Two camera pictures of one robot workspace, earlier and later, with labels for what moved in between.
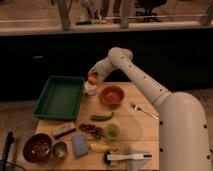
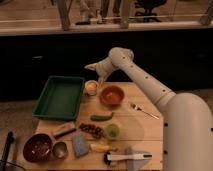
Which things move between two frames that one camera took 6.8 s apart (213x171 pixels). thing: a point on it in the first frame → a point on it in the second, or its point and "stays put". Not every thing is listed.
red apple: (92, 78) → (91, 86)
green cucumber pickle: (102, 117) stays put
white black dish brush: (108, 158) stays put
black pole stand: (9, 140) stays put
